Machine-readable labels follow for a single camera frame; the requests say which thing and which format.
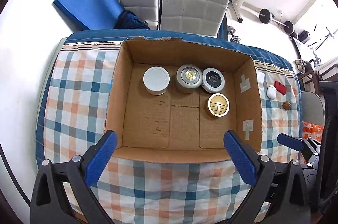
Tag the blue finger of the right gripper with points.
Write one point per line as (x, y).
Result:
(290, 142)

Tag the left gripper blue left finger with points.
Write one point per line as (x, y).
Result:
(97, 157)

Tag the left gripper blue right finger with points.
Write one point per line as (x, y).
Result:
(243, 157)

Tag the red rectangular case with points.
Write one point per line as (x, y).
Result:
(280, 87)

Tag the gold round tin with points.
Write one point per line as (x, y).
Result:
(217, 105)

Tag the white jar black lid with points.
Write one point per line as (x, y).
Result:
(213, 80)

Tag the white round jar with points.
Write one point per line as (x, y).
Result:
(156, 80)

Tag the silver round tin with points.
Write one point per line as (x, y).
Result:
(188, 78)

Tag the orange white cloth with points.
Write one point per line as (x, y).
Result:
(312, 130)

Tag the grey chair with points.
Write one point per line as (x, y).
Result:
(312, 108)

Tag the dark wooden chair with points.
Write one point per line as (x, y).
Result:
(310, 81)

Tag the open cardboard box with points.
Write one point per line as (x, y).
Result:
(174, 127)

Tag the barbell on floor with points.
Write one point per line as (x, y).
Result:
(266, 17)

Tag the blue knitted fabric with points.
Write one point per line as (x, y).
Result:
(128, 20)

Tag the blue folded mat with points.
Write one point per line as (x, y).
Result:
(91, 14)

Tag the right grey quilted cushion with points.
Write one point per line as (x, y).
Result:
(201, 17)

